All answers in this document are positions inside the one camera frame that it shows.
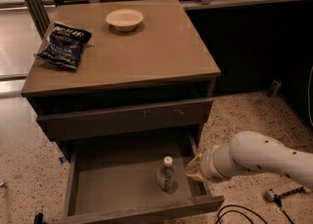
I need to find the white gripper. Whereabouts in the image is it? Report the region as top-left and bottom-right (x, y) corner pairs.
(186, 146), (227, 183)

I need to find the clear plastic water bottle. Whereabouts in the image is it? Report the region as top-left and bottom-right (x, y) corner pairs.
(156, 156), (175, 192)

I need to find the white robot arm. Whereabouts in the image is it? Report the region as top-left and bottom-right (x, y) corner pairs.
(186, 131), (313, 189)

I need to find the brown drawer cabinet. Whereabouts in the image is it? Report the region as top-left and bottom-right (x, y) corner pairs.
(21, 0), (226, 224)

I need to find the open middle drawer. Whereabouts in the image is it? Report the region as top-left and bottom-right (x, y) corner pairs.
(59, 129), (224, 224)

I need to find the closed top drawer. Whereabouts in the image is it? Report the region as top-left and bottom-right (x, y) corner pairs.
(37, 98), (212, 141)

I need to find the white striped floor tool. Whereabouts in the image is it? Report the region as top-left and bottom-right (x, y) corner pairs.
(264, 185), (311, 202)

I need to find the blue tape piece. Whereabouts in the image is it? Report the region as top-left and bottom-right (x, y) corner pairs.
(59, 157), (67, 164)

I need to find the black object bottom left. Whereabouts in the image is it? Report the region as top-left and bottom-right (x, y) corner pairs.
(33, 212), (43, 224)

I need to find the white paper bowl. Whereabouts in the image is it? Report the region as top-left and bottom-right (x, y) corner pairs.
(106, 9), (144, 32)

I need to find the blue chips bag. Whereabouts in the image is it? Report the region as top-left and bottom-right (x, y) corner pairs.
(35, 22), (92, 70)

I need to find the black floor cable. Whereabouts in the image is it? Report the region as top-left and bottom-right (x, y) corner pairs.
(214, 204), (269, 224)

